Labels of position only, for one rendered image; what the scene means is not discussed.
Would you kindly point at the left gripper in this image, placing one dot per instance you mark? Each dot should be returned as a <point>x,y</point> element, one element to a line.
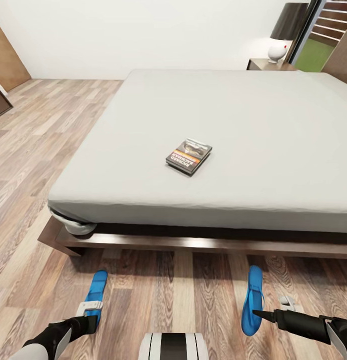
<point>87,325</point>

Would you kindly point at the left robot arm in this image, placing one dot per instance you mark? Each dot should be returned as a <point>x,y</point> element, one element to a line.
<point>50,344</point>

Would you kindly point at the sandal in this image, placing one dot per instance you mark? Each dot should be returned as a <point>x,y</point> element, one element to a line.
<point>250,322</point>
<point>96,292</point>

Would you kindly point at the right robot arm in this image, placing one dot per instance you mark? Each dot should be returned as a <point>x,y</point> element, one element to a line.
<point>314,328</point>

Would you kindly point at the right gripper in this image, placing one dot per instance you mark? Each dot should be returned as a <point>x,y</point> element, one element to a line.
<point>287,320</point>

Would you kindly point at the bed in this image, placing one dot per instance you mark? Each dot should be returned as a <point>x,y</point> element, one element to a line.
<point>274,184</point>

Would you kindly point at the hardback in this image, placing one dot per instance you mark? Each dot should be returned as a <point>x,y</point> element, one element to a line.
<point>189,155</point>

